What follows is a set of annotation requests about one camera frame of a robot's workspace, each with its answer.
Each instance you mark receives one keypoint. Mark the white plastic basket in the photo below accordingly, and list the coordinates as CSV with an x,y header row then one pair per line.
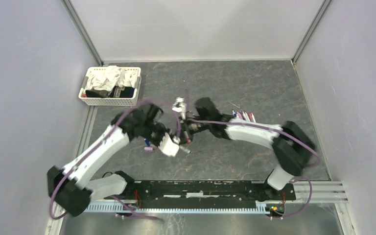
x,y
117,97

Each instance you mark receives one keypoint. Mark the clear cap blue pen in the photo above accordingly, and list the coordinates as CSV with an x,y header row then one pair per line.
x,y
185,150

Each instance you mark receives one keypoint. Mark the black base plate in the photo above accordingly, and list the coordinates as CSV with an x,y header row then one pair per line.
x,y
151,194

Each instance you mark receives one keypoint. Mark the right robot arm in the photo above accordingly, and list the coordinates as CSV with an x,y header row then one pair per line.
x,y
292,147

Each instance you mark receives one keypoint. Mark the pink highlighter pen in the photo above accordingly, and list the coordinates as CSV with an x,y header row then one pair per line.
x,y
239,115

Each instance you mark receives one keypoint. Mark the pink highlighter cap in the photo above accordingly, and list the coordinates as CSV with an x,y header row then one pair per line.
x,y
149,149

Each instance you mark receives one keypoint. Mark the grey cable duct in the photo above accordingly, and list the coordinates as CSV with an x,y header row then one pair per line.
x,y
116,207

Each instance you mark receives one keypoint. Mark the white crumpled cloth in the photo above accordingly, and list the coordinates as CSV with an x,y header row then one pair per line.
x,y
106,78

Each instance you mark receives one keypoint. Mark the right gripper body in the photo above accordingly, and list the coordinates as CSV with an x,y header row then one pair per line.
x,y
189,129

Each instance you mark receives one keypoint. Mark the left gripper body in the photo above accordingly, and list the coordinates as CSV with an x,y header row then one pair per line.
x,y
155,132

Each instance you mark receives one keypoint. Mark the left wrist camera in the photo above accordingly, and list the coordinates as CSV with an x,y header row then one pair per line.
x,y
169,145

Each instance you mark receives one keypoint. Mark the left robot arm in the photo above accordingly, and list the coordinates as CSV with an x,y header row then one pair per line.
x,y
71,188

